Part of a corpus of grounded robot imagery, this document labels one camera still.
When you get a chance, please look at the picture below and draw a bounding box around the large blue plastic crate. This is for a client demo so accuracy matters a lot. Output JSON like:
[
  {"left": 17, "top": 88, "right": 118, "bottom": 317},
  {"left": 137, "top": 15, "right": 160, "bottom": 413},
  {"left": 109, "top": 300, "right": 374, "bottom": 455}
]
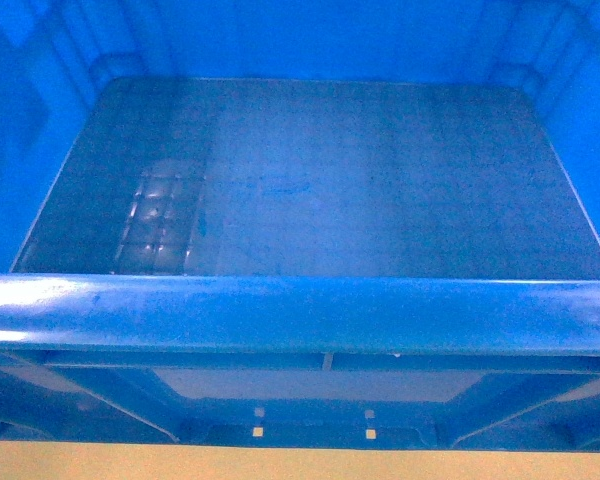
[{"left": 0, "top": 1, "right": 600, "bottom": 452}]

